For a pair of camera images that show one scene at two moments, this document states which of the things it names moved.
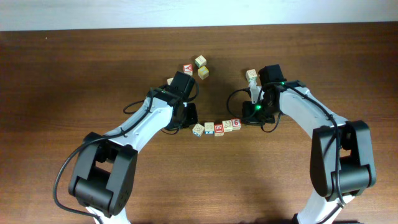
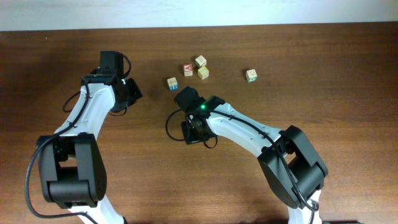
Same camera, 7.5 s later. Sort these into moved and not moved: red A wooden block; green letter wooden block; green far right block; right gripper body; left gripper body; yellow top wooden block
Moved: left gripper body; right gripper body
Not moved: red A wooden block; green letter wooden block; green far right block; yellow top wooden block
